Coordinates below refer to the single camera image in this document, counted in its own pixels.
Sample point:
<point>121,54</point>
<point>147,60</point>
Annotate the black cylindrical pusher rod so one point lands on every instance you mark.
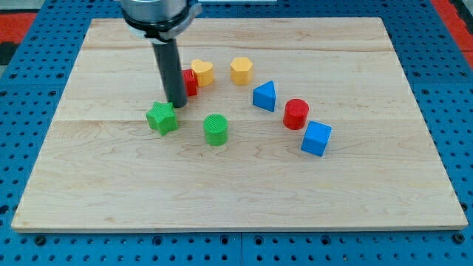
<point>168,62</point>

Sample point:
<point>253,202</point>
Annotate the green cylinder block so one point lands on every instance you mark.
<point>215,129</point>

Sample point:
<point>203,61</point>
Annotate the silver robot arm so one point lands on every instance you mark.
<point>160,22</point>

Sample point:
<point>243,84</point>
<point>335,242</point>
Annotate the yellow heart block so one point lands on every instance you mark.
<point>203,72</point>

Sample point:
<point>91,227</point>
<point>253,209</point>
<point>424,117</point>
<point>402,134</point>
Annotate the green star block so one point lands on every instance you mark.
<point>162,118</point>

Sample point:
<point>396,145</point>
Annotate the yellow hexagon block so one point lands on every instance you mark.
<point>241,71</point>

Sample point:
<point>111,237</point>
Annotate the blue triangle block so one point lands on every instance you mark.
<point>264,96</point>

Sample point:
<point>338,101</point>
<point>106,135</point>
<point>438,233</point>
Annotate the light wooden board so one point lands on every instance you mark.
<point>101,168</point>

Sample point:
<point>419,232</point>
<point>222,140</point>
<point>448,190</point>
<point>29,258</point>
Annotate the red cylinder block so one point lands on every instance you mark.
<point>295,115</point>

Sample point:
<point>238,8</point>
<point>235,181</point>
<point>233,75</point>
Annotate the blue cube block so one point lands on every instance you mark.
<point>316,138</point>

